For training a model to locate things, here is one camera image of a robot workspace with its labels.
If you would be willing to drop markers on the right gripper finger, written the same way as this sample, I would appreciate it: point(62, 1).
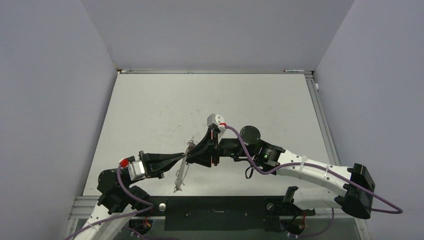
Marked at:
point(203, 145)
point(202, 157)

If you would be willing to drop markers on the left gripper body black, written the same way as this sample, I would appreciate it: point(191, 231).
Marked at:
point(148, 173)

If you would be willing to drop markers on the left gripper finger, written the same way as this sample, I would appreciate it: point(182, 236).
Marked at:
point(162, 166)
point(164, 157)

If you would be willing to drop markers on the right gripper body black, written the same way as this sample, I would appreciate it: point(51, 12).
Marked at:
point(224, 147)

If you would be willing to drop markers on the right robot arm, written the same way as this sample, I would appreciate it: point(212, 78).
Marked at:
point(340, 187)

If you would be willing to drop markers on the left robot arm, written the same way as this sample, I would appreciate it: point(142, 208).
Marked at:
point(121, 199)

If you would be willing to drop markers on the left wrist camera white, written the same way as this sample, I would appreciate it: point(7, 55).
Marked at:
point(136, 170)

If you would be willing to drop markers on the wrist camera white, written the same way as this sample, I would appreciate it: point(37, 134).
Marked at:
point(216, 123)
point(136, 170)

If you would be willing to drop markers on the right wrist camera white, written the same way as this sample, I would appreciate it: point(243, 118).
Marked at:
point(216, 123)

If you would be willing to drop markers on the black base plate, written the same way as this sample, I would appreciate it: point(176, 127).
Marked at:
point(222, 213)

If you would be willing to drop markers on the aluminium frame rail back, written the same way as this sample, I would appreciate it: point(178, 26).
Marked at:
point(249, 71)

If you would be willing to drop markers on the aluminium frame rail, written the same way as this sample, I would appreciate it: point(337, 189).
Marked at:
point(249, 71)
point(322, 120)

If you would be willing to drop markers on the aluminium frame rail right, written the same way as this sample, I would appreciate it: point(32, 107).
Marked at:
point(322, 120)

